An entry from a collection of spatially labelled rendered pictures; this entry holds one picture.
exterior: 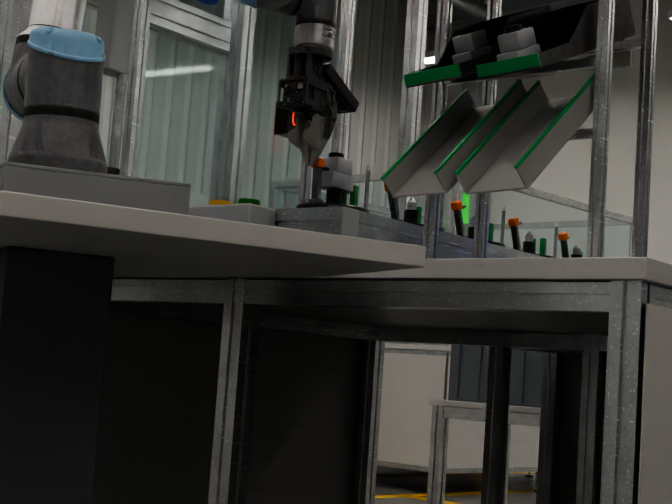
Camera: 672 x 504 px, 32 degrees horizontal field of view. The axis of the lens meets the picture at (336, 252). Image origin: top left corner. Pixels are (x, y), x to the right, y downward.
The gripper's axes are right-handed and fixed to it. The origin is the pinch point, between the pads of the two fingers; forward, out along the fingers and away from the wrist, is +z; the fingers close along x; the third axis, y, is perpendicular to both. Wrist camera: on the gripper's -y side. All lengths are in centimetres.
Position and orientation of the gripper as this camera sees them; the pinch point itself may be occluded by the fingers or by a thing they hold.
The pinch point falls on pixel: (312, 159)
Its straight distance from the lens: 220.0
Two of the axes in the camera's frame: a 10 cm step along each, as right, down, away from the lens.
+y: -6.2, -1.3, -7.7
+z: -0.7, 9.9, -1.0
